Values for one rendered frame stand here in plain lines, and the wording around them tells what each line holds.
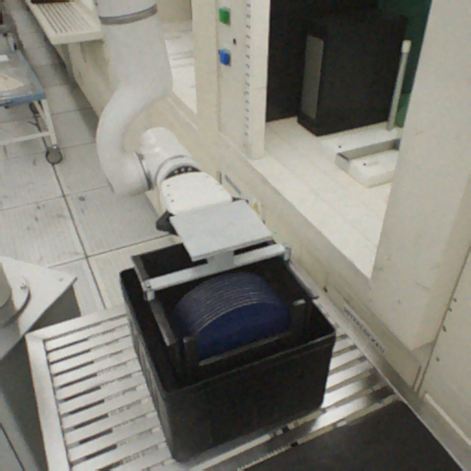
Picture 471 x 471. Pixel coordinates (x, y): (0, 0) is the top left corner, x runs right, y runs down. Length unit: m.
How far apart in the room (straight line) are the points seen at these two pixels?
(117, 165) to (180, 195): 0.14
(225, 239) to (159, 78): 0.29
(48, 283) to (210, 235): 0.56
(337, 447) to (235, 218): 0.35
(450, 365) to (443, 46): 0.49
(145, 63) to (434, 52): 0.41
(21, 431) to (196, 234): 0.67
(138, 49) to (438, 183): 0.47
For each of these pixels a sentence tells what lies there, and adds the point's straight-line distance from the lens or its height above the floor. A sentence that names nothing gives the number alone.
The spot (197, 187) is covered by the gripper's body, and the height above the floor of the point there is 1.08.
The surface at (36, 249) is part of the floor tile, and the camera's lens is 2.57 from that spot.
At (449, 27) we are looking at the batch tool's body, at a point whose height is 1.35.
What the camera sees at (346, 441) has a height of 0.86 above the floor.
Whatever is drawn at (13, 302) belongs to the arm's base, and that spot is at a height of 0.77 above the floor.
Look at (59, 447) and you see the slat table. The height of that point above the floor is 0.76.
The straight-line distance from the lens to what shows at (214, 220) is 0.71.
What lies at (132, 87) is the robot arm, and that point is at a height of 1.22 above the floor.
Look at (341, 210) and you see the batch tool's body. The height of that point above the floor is 0.87.
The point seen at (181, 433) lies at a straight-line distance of 0.78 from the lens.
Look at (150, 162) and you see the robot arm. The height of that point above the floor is 1.08.
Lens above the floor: 1.49
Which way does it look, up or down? 37 degrees down
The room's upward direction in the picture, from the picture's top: straight up
